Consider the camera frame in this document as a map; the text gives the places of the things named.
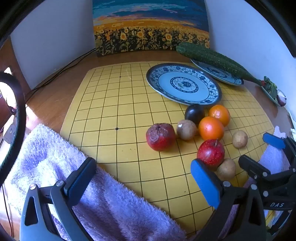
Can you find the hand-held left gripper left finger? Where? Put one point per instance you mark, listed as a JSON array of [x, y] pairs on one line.
[[81, 180]]

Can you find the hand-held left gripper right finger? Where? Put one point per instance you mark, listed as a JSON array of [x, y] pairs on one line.
[[204, 183]]

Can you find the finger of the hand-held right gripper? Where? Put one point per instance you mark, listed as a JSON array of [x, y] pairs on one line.
[[253, 168], [274, 140]]

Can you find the small tan potato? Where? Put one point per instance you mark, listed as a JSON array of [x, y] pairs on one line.
[[240, 139], [226, 169]]

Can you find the shiny red apple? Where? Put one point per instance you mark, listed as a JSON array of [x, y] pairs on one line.
[[211, 153]]

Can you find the orange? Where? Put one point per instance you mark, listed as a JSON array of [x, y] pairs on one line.
[[211, 128], [219, 114]]

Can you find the brown kiwi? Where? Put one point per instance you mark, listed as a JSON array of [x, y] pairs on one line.
[[186, 130]]

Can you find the wrinkled red apple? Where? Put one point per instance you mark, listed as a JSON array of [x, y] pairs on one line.
[[160, 137]]

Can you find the dark purple plum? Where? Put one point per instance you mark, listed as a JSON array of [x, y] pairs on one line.
[[194, 113]]

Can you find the large blue patterned plate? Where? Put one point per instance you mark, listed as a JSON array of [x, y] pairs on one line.
[[182, 83]]

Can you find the purple onion piece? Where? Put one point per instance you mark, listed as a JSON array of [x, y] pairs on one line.
[[282, 98]]

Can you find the dish of green leaves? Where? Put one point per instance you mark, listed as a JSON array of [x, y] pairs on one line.
[[271, 89]]

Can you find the small blue patterned plate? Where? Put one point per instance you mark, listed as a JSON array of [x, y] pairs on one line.
[[222, 75]]

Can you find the yellow grid game board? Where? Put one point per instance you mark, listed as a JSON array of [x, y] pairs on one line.
[[111, 102]]

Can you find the grey plastic object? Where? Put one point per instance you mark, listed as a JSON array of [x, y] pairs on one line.
[[10, 134]]

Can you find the green cucumber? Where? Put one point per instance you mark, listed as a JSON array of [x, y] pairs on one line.
[[196, 47], [217, 62]]

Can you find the sunflower field painting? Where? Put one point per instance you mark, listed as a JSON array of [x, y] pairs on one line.
[[150, 25]]

